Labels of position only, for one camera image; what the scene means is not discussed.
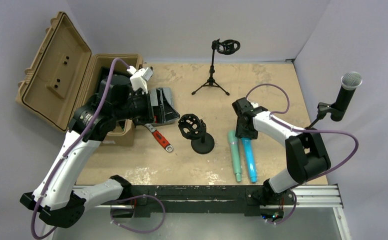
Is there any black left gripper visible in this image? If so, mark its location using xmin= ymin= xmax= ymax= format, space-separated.
xmin=113 ymin=87 xmax=179 ymax=124

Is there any blue microphone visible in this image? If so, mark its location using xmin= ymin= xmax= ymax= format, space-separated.
xmin=241 ymin=137 xmax=257 ymax=183

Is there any green microphone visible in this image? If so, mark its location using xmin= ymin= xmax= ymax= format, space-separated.
xmin=227 ymin=130 xmax=242 ymax=183

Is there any black tripod microphone stand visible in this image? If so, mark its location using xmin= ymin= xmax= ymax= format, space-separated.
xmin=191 ymin=38 xmax=241 ymax=97

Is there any black silver-head microphone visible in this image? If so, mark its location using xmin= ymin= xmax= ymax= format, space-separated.
xmin=331 ymin=71 xmax=363 ymax=122

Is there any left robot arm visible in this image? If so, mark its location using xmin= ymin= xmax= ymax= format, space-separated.
xmin=20 ymin=73 xmax=173 ymax=228

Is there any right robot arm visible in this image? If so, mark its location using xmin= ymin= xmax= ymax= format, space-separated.
xmin=232 ymin=97 xmax=331 ymax=204

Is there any red adjustable wrench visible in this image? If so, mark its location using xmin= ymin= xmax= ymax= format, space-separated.
xmin=144 ymin=123 xmax=173 ymax=153

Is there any tan plastic tool case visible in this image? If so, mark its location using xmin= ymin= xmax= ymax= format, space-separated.
xmin=15 ymin=11 xmax=144 ymax=133

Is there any black round-base shock-mount stand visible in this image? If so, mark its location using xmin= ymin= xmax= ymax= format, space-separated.
xmin=178 ymin=113 xmax=215 ymax=155

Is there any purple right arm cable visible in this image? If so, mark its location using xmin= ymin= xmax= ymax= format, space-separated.
xmin=245 ymin=83 xmax=360 ymax=226

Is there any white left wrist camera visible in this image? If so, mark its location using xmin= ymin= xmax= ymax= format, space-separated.
xmin=127 ymin=66 xmax=153 ymax=94

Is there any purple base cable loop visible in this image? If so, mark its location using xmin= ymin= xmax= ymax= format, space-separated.
xmin=109 ymin=194 xmax=166 ymax=235

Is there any black mounting base rail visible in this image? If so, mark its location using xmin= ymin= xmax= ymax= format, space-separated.
xmin=110 ymin=185 xmax=294 ymax=218

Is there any aluminium frame rail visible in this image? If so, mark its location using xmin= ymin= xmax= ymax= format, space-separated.
xmin=48 ymin=184 xmax=345 ymax=210

